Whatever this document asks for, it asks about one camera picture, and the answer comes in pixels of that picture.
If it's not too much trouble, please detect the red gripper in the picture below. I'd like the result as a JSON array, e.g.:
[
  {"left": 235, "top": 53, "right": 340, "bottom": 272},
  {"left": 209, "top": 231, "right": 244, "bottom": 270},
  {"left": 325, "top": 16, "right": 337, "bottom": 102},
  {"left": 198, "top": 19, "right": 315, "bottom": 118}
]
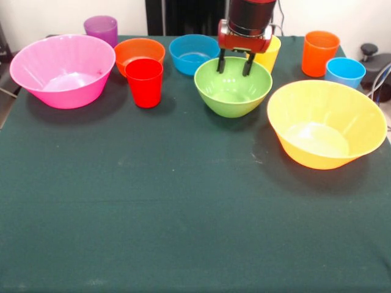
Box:
[{"left": 216, "top": 18, "right": 272, "bottom": 77}]

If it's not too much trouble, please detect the green plastic bowl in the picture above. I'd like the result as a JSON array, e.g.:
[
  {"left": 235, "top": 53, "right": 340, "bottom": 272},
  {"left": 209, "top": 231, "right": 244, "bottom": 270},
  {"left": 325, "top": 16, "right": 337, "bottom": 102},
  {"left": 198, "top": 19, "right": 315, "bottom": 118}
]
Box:
[{"left": 194, "top": 56, "right": 273, "bottom": 118}]

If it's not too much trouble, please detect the yellow plastic cup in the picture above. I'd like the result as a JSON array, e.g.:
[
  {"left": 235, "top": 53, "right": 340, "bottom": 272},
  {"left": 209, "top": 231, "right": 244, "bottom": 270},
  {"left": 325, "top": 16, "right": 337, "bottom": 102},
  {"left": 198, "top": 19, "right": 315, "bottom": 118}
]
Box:
[{"left": 246, "top": 35, "right": 282, "bottom": 74}]

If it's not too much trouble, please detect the blue plastic bowl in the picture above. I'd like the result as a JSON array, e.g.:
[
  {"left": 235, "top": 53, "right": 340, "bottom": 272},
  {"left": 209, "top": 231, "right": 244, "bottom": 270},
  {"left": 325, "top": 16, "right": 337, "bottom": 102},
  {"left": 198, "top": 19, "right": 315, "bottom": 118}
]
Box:
[{"left": 169, "top": 34, "right": 222, "bottom": 76}]

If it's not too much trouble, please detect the orange plastic cup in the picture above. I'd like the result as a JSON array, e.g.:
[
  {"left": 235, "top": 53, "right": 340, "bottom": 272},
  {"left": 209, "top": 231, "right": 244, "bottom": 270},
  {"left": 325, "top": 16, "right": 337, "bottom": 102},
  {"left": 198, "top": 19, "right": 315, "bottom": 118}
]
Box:
[{"left": 301, "top": 30, "right": 341, "bottom": 78}]

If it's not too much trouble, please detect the red plastic cup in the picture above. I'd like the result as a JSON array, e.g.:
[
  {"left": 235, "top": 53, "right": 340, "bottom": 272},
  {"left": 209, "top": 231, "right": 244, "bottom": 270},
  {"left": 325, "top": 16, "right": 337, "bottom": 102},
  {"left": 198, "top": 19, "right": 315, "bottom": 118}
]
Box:
[{"left": 124, "top": 58, "right": 164, "bottom": 109}]

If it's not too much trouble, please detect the orange plastic bowl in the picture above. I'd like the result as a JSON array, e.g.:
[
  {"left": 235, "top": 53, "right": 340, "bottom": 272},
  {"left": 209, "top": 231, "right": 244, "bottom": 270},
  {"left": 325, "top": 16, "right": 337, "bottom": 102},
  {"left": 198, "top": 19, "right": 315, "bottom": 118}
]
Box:
[{"left": 114, "top": 37, "right": 166, "bottom": 78}]

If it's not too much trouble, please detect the yellow plastic bowl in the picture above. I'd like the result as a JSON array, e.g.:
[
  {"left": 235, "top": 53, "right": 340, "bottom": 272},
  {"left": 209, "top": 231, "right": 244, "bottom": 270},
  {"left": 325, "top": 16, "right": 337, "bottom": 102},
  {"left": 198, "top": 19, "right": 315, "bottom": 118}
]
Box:
[{"left": 266, "top": 79, "right": 388, "bottom": 170}]

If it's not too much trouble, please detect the blue plastic cup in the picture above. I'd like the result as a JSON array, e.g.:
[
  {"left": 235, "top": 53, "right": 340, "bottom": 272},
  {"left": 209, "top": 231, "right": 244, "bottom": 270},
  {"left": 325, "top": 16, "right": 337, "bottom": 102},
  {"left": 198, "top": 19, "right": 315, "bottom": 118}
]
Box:
[{"left": 324, "top": 57, "right": 367, "bottom": 90}]

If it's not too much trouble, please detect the purple plastic cup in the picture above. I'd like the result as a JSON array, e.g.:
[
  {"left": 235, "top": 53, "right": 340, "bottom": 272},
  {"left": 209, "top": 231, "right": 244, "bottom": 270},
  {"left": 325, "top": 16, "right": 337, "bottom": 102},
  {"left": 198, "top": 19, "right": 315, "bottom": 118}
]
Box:
[{"left": 84, "top": 15, "right": 119, "bottom": 49}]

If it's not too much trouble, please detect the dark green tablecloth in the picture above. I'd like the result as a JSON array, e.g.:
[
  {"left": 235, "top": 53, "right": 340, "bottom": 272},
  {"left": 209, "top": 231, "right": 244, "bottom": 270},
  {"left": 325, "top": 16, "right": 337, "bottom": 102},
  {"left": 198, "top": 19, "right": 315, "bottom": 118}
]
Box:
[{"left": 0, "top": 34, "right": 391, "bottom": 293}]

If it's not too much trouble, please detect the pink plastic bowl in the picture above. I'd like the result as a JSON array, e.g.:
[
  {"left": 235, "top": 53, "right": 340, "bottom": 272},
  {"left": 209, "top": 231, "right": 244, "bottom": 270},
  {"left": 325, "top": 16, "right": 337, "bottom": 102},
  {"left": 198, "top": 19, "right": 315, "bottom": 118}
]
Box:
[{"left": 9, "top": 34, "right": 117, "bottom": 110}]

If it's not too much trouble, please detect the black wall cable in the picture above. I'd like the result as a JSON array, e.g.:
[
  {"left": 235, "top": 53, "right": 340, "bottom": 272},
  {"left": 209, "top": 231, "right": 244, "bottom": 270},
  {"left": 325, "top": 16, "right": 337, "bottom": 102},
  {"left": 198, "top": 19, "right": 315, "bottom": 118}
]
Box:
[{"left": 276, "top": 0, "right": 285, "bottom": 36}]

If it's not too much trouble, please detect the grey cable bundle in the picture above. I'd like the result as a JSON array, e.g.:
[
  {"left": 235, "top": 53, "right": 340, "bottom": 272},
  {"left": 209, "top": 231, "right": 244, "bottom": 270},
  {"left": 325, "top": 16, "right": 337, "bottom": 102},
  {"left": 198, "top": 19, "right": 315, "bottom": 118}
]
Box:
[{"left": 368, "top": 63, "right": 391, "bottom": 106}]

